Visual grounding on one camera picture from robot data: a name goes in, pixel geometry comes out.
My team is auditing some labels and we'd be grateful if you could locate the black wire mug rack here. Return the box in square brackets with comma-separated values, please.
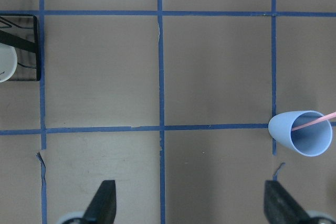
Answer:
[1, 13, 41, 82]

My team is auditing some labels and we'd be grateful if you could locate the pink chopstick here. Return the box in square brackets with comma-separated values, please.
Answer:
[291, 112, 336, 131]

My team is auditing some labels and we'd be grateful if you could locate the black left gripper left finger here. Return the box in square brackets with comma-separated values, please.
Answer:
[83, 180, 117, 221]

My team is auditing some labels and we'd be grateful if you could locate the white mug near rack end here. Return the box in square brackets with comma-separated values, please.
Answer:
[0, 44, 17, 82]

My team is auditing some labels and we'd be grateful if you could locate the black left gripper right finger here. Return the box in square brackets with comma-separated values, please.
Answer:
[264, 180, 310, 221]

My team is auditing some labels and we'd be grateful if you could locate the light blue plastic cup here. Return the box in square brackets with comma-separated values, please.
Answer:
[268, 111, 333, 157]

